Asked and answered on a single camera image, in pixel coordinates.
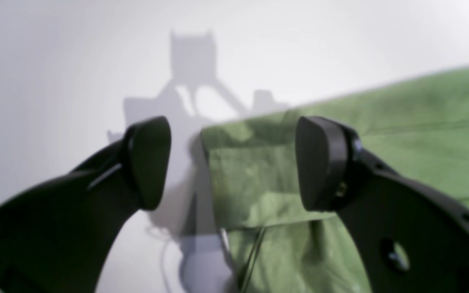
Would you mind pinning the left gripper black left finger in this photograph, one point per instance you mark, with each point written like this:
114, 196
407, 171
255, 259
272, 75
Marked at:
55, 237

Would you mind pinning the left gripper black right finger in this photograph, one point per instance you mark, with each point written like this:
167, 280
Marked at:
411, 238

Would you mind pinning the sage green T-shirt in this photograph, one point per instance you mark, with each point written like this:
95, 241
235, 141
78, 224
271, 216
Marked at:
419, 127

